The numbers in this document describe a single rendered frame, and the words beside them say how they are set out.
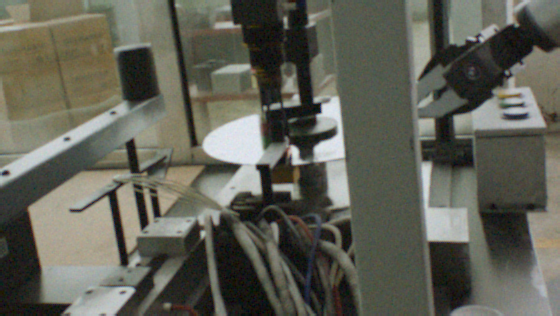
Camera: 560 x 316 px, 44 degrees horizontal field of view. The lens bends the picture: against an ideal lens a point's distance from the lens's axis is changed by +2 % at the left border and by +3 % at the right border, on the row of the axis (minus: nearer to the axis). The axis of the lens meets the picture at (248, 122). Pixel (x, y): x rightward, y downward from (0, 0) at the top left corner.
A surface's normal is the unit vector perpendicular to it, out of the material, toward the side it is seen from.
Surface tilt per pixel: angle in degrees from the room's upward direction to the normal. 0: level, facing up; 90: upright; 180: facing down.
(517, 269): 0
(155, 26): 90
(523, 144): 90
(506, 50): 59
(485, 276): 0
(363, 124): 90
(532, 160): 90
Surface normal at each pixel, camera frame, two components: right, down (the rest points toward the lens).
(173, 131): -0.28, 0.28
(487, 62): 0.21, -0.32
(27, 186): 0.95, -0.05
